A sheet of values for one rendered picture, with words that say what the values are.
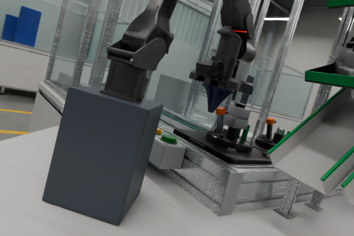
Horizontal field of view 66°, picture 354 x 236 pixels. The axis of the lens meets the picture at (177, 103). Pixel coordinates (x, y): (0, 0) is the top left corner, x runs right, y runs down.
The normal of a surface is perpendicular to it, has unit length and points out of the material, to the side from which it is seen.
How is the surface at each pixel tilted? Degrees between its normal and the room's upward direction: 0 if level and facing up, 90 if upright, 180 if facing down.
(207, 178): 90
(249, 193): 90
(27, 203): 0
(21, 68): 90
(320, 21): 90
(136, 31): 68
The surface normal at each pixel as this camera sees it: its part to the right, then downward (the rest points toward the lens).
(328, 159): -0.41, -0.81
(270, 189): 0.59, 0.24
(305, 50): -0.76, -0.15
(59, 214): 0.26, -0.96
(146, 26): -0.50, -0.46
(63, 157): -0.11, 0.07
